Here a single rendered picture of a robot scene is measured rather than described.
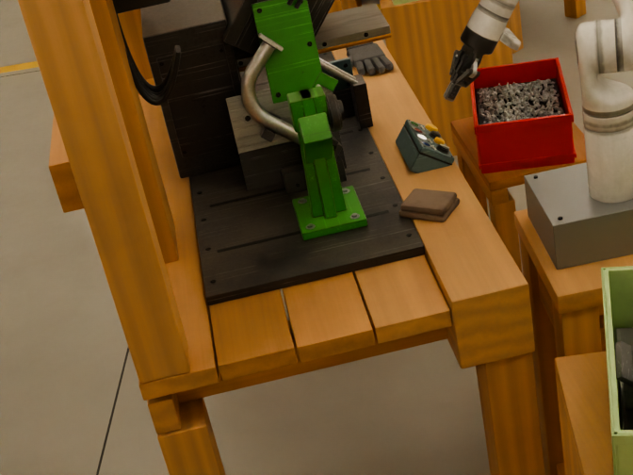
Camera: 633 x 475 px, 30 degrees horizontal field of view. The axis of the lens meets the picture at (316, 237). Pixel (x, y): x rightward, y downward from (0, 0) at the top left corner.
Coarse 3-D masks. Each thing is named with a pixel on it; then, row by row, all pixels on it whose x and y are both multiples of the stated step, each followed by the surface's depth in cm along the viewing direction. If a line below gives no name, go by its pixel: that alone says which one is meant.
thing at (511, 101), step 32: (512, 64) 280; (544, 64) 279; (480, 96) 279; (512, 96) 273; (544, 96) 271; (480, 128) 256; (512, 128) 255; (544, 128) 255; (480, 160) 261; (512, 160) 260; (544, 160) 259
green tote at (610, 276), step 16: (608, 272) 193; (624, 272) 193; (608, 288) 189; (624, 288) 195; (608, 304) 186; (624, 304) 197; (608, 320) 182; (624, 320) 198; (608, 336) 179; (608, 352) 176; (608, 368) 173; (624, 432) 160; (624, 448) 162; (624, 464) 163
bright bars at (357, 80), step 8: (328, 64) 265; (336, 72) 263; (344, 72) 266; (352, 80) 265; (360, 80) 266; (352, 88) 266; (360, 88) 264; (352, 96) 270; (360, 96) 265; (360, 104) 266; (368, 104) 267; (360, 112) 267; (368, 112) 268; (360, 120) 268; (368, 120) 269
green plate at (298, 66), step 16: (272, 0) 243; (304, 0) 243; (256, 16) 243; (272, 16) 243; (288, 16) 244; (304, 16) 244; (272, 32) 244; (288, 32) 244; (304, 32) 245; (288, 48) 245; (304, 48) 246; (272, 64) 246; (288, 64) 246; (304, 64) 246; (320, 64) 247; (272, 80) 247; (288, 80) 247; (304, 80) 247; (272, 96) 247
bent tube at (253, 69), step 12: (264, 36) 240; (264, 48) 241; (252, 60) 242; (264, 60) 242; (252, 72) 242; (252, 84) 243; (252, 96) 244; (252, 108) 244; (264, 120) 245; (276, 120) 246; (276, 132) 246; (288, 132) 246
